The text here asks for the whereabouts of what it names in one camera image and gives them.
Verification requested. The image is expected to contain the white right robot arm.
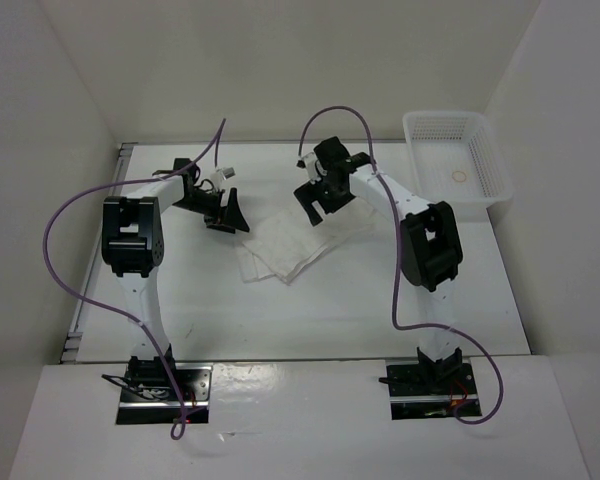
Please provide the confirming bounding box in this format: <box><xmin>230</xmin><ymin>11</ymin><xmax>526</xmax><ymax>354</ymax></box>
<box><xmin>294</xmin><ymin>136</ymin><xmax>464</xmax><ymax>393</ymax></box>

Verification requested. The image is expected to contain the white pleated skirt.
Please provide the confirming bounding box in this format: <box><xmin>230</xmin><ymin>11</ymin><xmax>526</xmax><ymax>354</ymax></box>
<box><xmin>235</xmin><ymin>200</ymin><xmax>375</xmax><ymax>284</ymax></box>

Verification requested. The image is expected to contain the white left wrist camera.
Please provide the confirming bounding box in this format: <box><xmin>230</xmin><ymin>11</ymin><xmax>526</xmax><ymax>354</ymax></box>
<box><xmin>209</xmin><ymin>167</ymin><xmax>235</xmax><ymax>191</ymax></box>

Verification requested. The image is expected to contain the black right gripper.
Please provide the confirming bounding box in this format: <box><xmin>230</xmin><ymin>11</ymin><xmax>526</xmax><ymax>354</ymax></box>
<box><xmin>294</xmin><ymin>172</ymin><xmax>355</xmax><ymax>227</ymax></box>

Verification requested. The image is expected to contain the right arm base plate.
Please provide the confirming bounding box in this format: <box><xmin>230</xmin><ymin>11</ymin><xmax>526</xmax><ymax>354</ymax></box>
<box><xmin>379</xmin><ymin>360</ymin><xmax>482</xmax><ymax>420</ymax></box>

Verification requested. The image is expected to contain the white perforated plastic basket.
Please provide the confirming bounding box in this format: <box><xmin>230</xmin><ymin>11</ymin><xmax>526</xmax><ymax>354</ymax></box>
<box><xmin>403</xmin><ymin>110</ymin><xmax>514</xmax><ymax>222</ymax></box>

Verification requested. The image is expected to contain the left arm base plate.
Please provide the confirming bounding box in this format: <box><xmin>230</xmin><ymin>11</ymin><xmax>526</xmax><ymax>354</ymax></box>
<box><xmin>101</xmin><ymin>363</ymin><xmax>213</xmax><ymax>425</ymax></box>

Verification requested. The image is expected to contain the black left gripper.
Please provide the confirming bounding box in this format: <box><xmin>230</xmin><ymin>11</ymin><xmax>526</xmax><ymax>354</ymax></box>
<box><xmin>172</xmin><ymin>189</ymin><xmax>249</xmax><ymax>235</ymax></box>

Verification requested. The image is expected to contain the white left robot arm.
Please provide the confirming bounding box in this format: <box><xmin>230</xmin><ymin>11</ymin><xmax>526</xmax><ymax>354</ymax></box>
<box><xmin>101</xmin><ymin>158</ymin><xmax>250</xmax><ymax>400</ymax></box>

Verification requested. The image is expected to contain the tan rubber band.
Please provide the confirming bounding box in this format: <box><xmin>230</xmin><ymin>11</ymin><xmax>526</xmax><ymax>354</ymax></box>
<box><xmin>452</xmin><ymin>170</ymin><xmax>467</xmax><ymax>183</ymax></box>

